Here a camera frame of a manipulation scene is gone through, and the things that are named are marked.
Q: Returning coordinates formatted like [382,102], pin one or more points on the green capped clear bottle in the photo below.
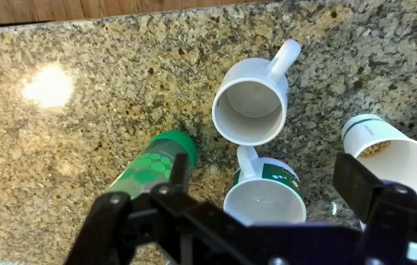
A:
[149,164]

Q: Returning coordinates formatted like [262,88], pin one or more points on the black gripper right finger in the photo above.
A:
[393,216]

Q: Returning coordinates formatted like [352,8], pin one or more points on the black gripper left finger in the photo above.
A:
[119,222]

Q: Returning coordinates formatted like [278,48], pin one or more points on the plain white mug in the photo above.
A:
[267,72]

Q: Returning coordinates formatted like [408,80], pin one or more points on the white mug with green band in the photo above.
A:
[267,197]

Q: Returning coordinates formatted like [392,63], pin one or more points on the pile of pale seeds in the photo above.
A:
[374,150]

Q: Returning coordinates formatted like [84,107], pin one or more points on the white paper cup green stripe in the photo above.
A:
[404,163]

